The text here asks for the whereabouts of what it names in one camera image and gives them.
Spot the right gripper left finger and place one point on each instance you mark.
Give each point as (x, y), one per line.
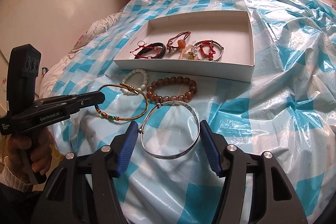
(81, 188)

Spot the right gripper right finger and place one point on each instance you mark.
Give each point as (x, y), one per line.
(274, 199)

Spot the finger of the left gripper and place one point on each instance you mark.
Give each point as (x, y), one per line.
(70, 103)

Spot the left hand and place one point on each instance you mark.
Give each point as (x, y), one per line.
(40, 153)

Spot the plain silver bangle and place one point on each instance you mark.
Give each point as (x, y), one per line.
(170, 130)

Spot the blue white checkered plastic sheet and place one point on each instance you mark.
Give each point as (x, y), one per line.
(287, 109)

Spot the silver patterned bangle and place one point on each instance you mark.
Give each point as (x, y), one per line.
(210, 50)

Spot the white shallow cardboard box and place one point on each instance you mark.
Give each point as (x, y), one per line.
(167, 45)

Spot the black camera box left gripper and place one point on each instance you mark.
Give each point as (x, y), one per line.
(21, 77)

